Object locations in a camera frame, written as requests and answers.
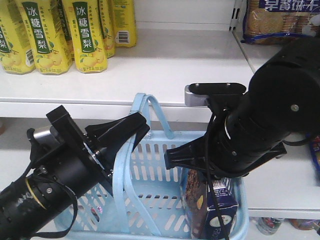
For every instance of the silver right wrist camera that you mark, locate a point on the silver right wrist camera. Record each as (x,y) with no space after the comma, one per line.
(226,94)

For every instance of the blue cracker bag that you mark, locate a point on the blue cracker bag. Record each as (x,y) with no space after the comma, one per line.
(314,147)

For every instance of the light blue plastic shopping basket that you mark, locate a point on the light blue plastic shopping basket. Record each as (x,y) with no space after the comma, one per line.
(146,201)

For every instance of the dark blue chocolate cookie box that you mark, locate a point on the dark blue chocolate cookie box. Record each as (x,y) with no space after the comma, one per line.
(201,214)

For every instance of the white store shelf unit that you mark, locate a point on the white store shelf unit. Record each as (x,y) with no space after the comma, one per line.
(179,43)

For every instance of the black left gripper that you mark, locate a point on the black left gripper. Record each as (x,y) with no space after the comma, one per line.
(83,159)

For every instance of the rear yellow drink bottle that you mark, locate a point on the rear yellow drink bottle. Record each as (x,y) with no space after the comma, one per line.
(118,25)

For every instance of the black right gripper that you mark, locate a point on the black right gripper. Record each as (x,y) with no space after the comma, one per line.
(231,148)

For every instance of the round biscuit package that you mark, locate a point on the round biscuit package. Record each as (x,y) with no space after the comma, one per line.
(277,22)

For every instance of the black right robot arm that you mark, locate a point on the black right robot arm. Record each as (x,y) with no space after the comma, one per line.
(284,92)

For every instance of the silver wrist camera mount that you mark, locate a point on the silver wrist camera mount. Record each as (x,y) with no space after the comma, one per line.
(47,135)

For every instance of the yellow pear drink bottle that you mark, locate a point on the yellow pear drink bottle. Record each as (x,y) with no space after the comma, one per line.
(83,17)
(46,36)

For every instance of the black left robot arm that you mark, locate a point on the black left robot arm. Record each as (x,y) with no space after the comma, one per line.
(27,205)

